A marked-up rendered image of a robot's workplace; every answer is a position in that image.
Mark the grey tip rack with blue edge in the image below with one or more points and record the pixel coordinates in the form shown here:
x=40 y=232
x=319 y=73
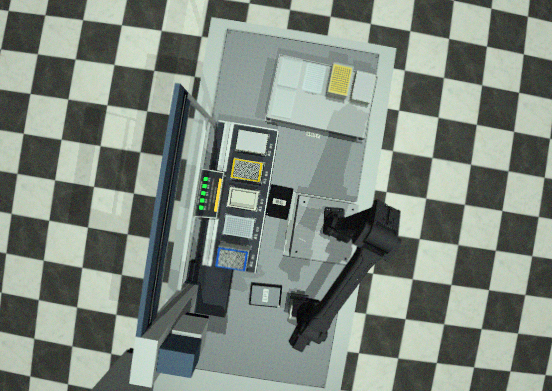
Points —
x=232 y=256

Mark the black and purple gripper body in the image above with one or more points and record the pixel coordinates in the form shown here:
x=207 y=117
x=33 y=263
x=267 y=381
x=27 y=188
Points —
x=303 y=303

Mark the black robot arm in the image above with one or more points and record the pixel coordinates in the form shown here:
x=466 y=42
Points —
x=381 y=230

